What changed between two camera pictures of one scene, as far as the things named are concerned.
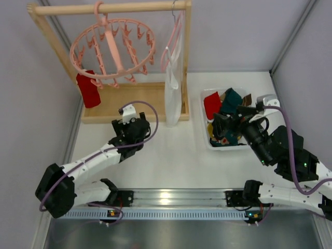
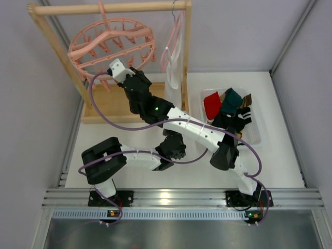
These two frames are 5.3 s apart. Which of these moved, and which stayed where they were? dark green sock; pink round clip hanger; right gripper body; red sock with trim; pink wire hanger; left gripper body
Moved: left gripper body; right gripper body
Stayed: dark green sock; pink round clip hanger; red sock with trim; pink wire hanger
